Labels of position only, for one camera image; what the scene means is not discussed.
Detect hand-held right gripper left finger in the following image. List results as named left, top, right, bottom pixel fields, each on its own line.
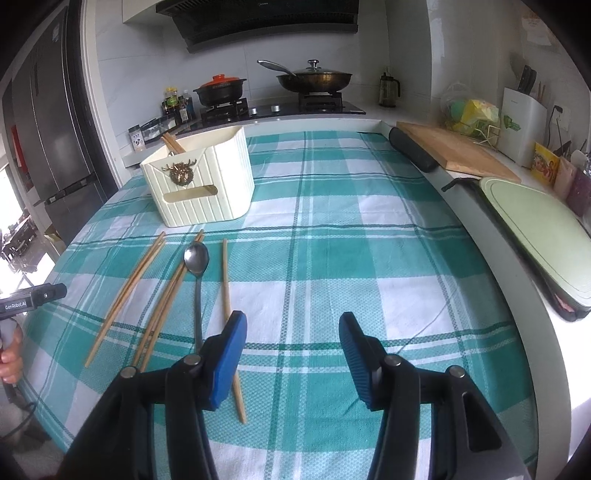
left=58, top=310, right=249, bottom=480

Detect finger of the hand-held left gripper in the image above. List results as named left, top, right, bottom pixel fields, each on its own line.
left=30, top=284, right=68, bottom=306

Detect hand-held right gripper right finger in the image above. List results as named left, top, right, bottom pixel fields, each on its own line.
left=338, top=311, right=532, bottom=480

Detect steel spoon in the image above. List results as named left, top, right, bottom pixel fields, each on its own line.
left=183, top=243, right=210, bottom=355

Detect cream ribbed storage box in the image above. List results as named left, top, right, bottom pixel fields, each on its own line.
left=140, top=126, right=256, bottom=228

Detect person's left hand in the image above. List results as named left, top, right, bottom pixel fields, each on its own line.
left=0, top=330, right=24, bottom=384

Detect dark chair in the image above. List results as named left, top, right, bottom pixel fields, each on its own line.
left=0, top=217, right=38, bottom=274

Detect teal plaid tablecloth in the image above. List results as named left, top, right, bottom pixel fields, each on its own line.
left=21, top=130, right=539, bottom=480

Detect red hanging cloth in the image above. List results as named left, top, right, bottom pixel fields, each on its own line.
left=12, top=124, right=27, bottom=169

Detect grey refrigerator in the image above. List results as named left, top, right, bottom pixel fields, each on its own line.
left=2, top=0, right=118, bottom=232

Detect green cutting board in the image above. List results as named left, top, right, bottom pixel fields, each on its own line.
left=479, top=176, right=591, bottom=302

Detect wooden cutting board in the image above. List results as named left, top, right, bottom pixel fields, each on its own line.
left=396, top=121, right=522, bottom=183

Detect black gas stove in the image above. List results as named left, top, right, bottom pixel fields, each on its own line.
left=176, top=98, right=366, bottom=134

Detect black clay pot red lid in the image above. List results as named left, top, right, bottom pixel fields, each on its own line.
left=193, top=74, right=247, bottom=107

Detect plastic bag yellow green contents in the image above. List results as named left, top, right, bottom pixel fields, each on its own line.
left=438, top=82, right=504, bottom=139

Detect glass french press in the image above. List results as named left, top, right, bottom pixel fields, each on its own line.
left=379, top=69, right=400, bottom=109

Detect yellow seasoning packet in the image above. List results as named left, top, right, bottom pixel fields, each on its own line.
left=531, top=142, right=561, bottom=186

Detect dark wok with glass lid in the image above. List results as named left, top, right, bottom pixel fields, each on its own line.
left=257, top=59, right=353, bottom=93

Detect white utensil holder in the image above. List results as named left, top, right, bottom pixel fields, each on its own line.
left=501, top=87, right=549, bottom=168

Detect black range hood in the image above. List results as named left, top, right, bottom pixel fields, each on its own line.
left=156, top=0, right=360, bottom=54

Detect grey cable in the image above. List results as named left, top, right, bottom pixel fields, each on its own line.
left=0, top=382, right=38, bottom=439

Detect wire rack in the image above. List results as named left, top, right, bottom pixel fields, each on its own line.
left=478, top=121, right=503, bottom=145

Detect white wall cabinet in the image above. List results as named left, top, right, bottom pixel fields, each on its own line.
left=122, top=0, right=176, bottom=23

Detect hanging wall calendar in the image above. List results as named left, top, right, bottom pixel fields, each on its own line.
left=517, top=0, right=553, bottom=45

